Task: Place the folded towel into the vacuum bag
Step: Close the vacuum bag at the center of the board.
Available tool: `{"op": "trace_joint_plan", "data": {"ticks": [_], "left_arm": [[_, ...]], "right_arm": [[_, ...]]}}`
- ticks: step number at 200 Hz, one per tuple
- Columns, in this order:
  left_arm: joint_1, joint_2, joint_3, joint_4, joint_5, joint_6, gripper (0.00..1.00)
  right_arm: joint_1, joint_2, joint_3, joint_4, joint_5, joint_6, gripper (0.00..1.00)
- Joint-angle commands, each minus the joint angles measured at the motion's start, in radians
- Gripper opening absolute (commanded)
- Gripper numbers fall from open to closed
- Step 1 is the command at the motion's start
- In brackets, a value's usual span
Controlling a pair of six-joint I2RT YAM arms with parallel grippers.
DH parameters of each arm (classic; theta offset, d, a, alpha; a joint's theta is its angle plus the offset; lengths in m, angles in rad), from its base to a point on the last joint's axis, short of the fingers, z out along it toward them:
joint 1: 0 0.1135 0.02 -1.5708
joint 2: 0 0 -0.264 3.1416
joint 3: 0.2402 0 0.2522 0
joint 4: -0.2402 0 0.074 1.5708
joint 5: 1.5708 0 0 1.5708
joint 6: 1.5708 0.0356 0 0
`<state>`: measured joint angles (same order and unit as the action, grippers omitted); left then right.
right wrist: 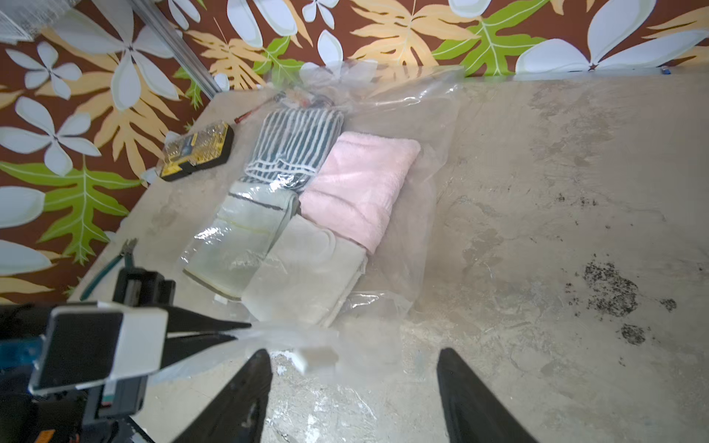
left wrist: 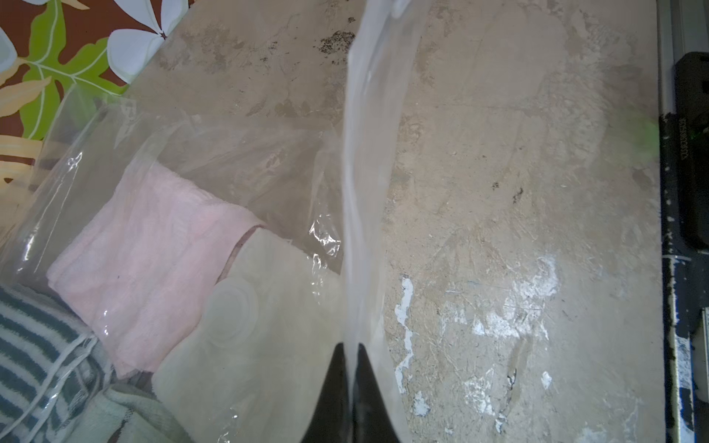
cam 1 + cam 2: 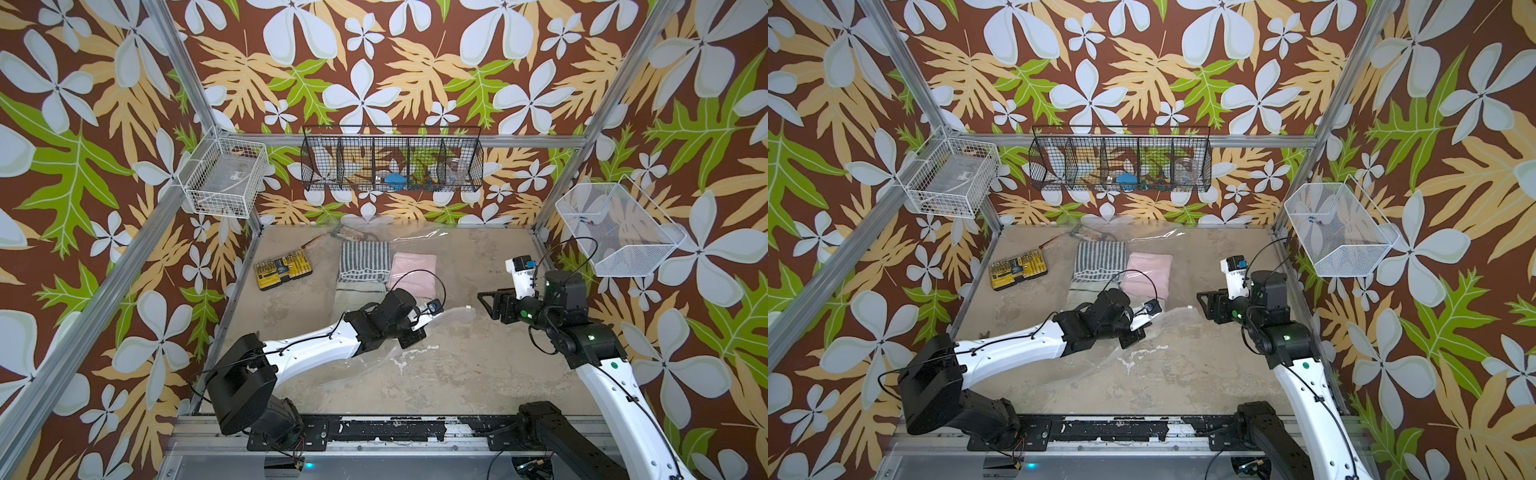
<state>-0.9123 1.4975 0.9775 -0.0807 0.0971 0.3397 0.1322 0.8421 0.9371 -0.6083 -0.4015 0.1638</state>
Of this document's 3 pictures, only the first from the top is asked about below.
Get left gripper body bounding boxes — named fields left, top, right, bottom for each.
left=83, top=268, right=175, bottom=421

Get pink towel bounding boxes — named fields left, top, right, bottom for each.
left=300, top=131, right=421, bottom=254

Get green white striped towel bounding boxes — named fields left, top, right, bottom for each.
left=241, top=108, right=345, bottom=194

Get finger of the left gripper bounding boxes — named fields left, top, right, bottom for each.
left=162, top=306, right=252, bottom=334
left=160, top=333, right=236, bottom=369

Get pale green towel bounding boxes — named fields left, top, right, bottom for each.
left=183, top=181, right=298, bottom=300

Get clear plastic vacuum bag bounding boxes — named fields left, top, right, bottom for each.
left=143, top=62, right=463, bottom=384

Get green handled pliers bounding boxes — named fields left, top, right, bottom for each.
left=79, top=238, right=138, bottom=302

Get black battery holder with wires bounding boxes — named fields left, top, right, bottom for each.
left=274, top=89, right=334, bottom=109

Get white wire basket left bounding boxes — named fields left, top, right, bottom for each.
left=0, top=0, right=79, bottom=44

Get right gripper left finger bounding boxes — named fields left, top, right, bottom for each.
left=175, top=349, right=273, bottom=443

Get yellow screwdriver bit case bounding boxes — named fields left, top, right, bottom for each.
left=156, top=121, right=234, bottom=182

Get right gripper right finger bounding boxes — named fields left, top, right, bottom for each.
left=437, top=348, right=537, bottom=443

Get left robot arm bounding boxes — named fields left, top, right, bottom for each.
left=1, top=268, right=246, bottom=442

